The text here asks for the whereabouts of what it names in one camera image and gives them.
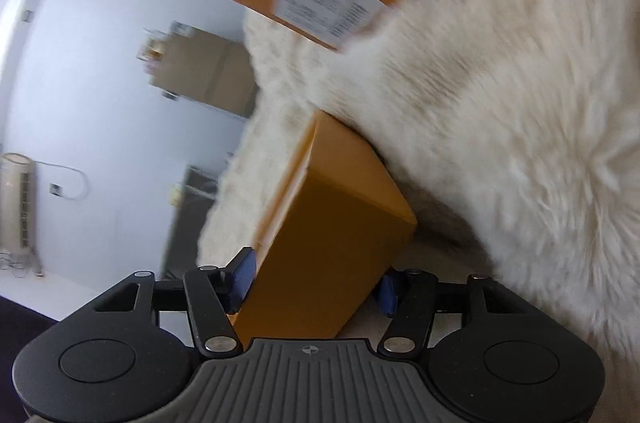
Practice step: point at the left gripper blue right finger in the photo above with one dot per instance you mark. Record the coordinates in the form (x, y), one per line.
(407, 297)

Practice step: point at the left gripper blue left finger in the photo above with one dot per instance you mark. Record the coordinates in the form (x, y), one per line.
(212, 295)

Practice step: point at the white fluffy fur rug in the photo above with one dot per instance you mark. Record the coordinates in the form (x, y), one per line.
(522, 117)

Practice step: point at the beige two-door refrigerator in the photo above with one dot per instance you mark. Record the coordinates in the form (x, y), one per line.
(206, 68)

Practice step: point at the white standing air conditioner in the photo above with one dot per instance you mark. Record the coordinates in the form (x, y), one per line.
(18, 210)

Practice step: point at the orange box lid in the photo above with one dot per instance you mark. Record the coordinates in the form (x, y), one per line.
(335, 224)

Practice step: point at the grey folding table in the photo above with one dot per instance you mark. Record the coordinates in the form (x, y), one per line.
(197, 194)

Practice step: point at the beige plush blanket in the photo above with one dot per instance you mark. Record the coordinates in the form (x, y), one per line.
(285, 65)

